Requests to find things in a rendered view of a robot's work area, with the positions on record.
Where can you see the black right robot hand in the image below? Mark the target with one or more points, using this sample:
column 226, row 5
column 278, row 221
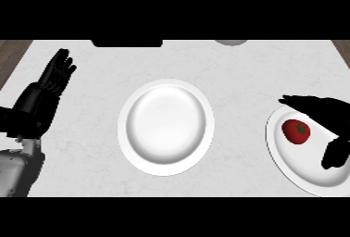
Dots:
column 328, row 108

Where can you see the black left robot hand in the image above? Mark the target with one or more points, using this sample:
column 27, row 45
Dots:
column 39, row 105

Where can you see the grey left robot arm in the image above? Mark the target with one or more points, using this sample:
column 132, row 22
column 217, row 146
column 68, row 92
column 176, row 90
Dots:
column 14, row 168

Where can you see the red tomato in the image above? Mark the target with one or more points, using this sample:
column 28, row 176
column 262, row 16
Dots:
column 296, row 132

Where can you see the white oval plate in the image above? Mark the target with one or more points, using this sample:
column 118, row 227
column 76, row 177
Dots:
column 166, row 126
column 309, row 166

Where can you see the grey round object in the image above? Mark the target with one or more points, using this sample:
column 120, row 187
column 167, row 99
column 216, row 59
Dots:
column 231, row 42

